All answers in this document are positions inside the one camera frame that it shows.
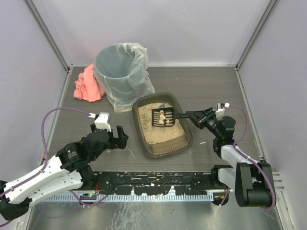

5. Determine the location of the black slotted litter scoop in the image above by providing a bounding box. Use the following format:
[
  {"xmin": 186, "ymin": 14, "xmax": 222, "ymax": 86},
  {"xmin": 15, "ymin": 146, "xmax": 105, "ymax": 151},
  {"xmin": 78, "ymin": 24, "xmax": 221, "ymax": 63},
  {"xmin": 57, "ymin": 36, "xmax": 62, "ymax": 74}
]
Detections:
[{"xmin": 152, "ymin": 107, "xmax": 189, "ymax": 127}]

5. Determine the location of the dark translucent litter box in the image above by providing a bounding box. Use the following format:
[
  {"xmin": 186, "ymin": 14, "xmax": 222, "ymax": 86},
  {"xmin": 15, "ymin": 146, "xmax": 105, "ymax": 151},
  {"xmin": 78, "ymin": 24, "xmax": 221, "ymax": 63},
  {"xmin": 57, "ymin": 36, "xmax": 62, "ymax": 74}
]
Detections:
[{"xmin": 132, "ymin": 92, "xmax": 193, "ymax": 159}]

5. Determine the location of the bin with plastic liner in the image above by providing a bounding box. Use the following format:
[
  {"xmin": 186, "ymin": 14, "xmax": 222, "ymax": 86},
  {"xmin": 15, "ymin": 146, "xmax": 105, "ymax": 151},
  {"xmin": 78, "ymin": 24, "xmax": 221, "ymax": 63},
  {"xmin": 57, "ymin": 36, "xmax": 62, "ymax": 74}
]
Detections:
[{"xmin": 94, "ymin": 43, "xmax": 155, "ymax": 113}]

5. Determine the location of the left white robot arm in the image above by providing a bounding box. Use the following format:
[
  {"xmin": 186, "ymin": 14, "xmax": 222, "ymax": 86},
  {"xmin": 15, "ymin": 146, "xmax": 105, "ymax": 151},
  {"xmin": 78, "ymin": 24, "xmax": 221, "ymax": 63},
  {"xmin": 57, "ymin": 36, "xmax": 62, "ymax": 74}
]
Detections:
[{"xmin": 0, "ymin": 126, "xmax": 129, "ymax": 221}]

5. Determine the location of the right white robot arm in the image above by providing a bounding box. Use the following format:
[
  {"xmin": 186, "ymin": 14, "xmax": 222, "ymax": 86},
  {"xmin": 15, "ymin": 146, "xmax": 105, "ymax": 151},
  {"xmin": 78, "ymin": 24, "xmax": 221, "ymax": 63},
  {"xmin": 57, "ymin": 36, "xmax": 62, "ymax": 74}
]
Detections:
[{"xmin": 186, "ymin": 108, "xmax": 276, "ymax": 209}]

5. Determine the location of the pink crumpled cloth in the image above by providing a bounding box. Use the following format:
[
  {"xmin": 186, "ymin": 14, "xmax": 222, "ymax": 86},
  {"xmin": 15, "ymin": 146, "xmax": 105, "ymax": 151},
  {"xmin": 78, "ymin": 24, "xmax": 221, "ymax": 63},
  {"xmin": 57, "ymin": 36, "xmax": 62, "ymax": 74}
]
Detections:
[{"xmin": 73, "ymin": 64, "xmax": 105, "ymax": 103}]

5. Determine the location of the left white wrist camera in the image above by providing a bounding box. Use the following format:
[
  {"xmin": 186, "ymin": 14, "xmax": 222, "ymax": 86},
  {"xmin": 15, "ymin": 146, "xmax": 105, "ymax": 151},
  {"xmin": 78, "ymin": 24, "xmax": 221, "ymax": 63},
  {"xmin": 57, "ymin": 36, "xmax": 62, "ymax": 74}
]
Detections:
[{"xmin": 88, "ymin": 112, "xmax": 112, "ymax": 132}]

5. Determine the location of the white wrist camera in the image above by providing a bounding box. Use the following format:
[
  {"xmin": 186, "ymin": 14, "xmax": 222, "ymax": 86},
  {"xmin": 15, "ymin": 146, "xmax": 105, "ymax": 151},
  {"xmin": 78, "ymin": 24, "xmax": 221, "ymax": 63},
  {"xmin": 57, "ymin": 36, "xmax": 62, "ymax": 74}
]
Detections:
[
  {"xmin": 88, "ymin": 112, "xmax": 112, "ymax": 132},
  {"xmin": 215, "ymin": 103, "xmax": 230, "ymax": 118}
]

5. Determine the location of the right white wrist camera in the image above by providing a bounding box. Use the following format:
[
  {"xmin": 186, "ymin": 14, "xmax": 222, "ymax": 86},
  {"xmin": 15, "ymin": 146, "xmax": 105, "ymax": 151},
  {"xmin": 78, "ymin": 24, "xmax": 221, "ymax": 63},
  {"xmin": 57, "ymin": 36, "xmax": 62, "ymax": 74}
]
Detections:
[{"xmin": 215, "ymin": 103, "xmax": 230, "ymax": 118}]

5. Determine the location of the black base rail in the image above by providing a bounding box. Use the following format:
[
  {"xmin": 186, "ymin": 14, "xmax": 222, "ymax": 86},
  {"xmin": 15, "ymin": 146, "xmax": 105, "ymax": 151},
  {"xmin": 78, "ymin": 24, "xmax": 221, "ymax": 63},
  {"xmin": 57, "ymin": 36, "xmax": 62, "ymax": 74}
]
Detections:
[{"xmin": 91, "ymin": 172, "xmax": 226, "ymax": 196}]

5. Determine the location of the white slotted cable duct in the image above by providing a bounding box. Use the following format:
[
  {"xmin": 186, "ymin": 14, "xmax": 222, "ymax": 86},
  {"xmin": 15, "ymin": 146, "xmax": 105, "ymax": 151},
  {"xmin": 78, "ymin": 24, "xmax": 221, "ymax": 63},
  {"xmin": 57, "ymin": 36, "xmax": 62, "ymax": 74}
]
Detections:
[{"xmin": 46, "ymin": 192, "xmax": 214, "ymax": 202}]

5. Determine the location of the right aluminium frame post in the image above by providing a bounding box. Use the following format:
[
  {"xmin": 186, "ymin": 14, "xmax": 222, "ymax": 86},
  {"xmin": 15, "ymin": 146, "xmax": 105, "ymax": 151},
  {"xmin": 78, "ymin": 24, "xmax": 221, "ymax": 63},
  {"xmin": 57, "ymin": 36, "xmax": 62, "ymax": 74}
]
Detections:
[{"xmin": 235, "ymin": 0, "xmax": 279, "ymax": 71}]

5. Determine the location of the aluminium frame post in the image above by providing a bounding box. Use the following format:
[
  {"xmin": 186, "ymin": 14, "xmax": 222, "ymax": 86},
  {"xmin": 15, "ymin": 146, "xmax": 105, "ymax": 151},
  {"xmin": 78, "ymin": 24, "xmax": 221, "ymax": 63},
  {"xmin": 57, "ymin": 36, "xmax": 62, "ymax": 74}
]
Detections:
[
  {"xmin": 235, "ymin": 0, "xmax": 279, "ymax": 71},
  {"xmin": 24, "ymin": 0, "xmax": 71, "ymax": 72}
]

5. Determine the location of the left aluminium frame post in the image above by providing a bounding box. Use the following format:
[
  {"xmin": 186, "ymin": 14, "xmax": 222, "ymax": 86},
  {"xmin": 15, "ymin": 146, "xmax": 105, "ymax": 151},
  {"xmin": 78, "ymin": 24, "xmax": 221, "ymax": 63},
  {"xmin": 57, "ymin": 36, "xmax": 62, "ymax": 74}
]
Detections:
[{"xmin": 24, "ymin": 0, "xmax": 71, "ymax": 72}]

